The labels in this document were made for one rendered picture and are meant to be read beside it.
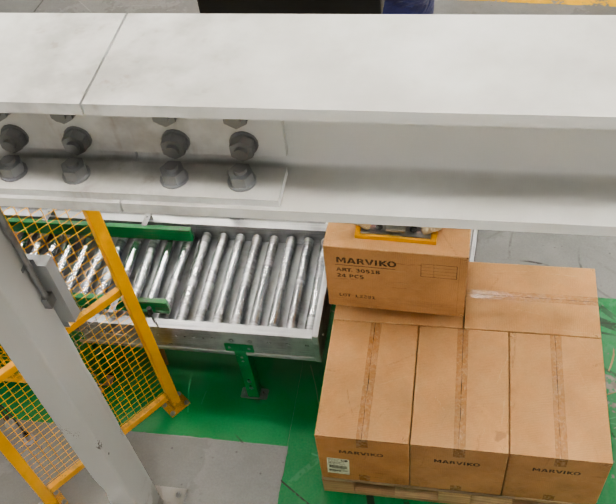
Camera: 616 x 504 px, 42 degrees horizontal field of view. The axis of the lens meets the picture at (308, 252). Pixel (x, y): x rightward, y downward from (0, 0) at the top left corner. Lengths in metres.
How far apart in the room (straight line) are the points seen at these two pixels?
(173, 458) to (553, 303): 1.97
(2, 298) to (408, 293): 1.73
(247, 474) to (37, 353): 1.60
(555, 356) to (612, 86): 3.12
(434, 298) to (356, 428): 0.65
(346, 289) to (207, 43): 2.91
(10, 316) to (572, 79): 2.17
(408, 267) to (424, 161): 2.68
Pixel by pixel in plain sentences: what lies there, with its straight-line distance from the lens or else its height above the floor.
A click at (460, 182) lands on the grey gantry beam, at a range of 0.68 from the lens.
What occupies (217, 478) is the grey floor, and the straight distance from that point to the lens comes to 4.04.
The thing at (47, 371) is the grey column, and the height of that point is 1.41.
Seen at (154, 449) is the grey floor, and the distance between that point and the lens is 4.19.
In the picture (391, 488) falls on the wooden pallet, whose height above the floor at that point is 0.02.
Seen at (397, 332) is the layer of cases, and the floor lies 0.54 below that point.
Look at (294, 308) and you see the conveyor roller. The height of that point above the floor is 0.55.
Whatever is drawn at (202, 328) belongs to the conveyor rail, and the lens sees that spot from 3.77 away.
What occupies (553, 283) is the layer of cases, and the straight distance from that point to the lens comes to 3.93.
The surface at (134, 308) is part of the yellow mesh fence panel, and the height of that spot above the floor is 0.87.
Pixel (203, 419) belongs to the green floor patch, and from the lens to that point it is 4.21.
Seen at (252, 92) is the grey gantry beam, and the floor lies 3.22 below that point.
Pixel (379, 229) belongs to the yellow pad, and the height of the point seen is 1.11.
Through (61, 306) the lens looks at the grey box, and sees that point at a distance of 2.76.
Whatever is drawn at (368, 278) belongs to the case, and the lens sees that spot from 3.45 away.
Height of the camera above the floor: 3.59
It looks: 49 degrees down
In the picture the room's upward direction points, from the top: 9 degrees counter-clockwise
